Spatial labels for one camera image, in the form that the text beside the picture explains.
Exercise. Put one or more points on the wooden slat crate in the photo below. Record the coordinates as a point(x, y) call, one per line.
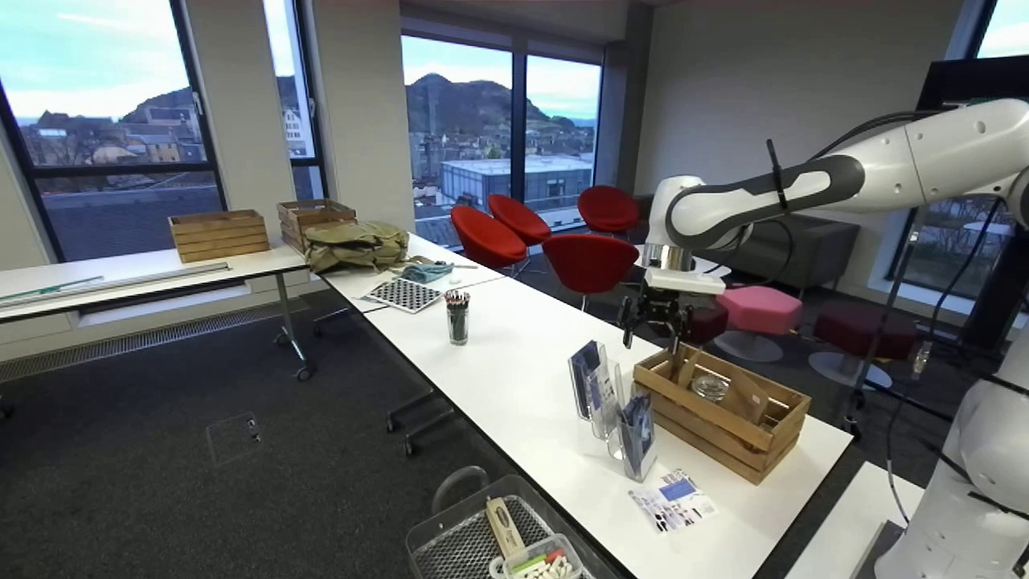
point(718, 435)

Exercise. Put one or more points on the plain brown paper bag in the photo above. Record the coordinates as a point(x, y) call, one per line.
point(677, 368)

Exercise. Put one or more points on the checkered pad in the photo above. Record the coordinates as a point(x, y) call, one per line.
point(406, 294)

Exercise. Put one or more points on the dark sofa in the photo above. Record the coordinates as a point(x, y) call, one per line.
point(806, 252)

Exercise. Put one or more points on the black tripod stand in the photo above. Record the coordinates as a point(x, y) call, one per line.
point(889, 311)

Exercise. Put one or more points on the dark red stool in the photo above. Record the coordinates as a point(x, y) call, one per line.
point(708, 323)
point(864, 337)

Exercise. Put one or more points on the black panel frame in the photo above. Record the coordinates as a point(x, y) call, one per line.
point(967, 81)

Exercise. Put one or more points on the olive green bag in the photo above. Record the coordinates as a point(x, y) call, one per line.
point(355, 244)

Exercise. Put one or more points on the clear round jar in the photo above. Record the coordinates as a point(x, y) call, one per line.
point(708, 383)

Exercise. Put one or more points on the white folding table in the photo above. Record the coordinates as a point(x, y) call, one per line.
point(138, 279)

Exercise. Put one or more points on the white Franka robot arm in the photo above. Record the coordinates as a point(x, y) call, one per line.
point(943, 148)

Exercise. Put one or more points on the white patterned box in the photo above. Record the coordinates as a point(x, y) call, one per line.
point(541, 561)

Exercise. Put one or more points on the beige stick item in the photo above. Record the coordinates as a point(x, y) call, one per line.
point(503, 525)

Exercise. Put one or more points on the blue standing box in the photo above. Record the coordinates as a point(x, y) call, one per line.
point(587, 378)

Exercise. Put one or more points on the light wooden crate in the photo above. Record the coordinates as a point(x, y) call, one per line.
point(219, 234)

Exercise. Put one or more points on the dark cup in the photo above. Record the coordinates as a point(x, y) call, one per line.
point(459, 317)

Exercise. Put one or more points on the teal flat item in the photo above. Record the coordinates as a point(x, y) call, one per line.
point(427, 271)

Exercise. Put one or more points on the pink stool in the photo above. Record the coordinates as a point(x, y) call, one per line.
point(761, 311)

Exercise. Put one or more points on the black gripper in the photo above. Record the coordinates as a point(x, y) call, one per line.
point(659, 308)

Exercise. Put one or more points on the brown paper bag with label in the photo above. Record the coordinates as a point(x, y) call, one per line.
point(758, 403)

